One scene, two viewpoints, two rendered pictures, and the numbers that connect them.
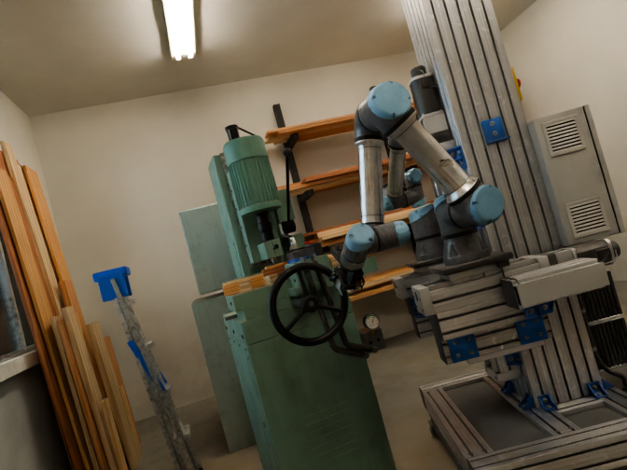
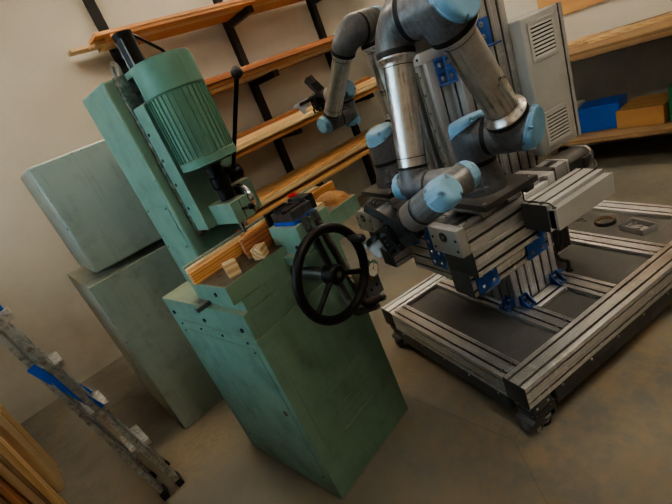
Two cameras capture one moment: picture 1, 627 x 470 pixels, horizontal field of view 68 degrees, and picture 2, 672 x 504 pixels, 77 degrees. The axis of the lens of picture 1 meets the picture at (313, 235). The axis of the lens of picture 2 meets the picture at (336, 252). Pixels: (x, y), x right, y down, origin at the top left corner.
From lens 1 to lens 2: 0.79 m
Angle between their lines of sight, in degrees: 31
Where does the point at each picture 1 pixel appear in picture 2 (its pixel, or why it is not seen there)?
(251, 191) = (200, 136)
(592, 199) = (561, 105)
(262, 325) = (266, 311)
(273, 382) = (292, 369)
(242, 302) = (237, 291)
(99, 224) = not seen: outside the picture
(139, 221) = not seen: outside the picture
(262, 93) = not seen: outside the picture
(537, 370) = (518, 275)
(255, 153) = (192, 77)
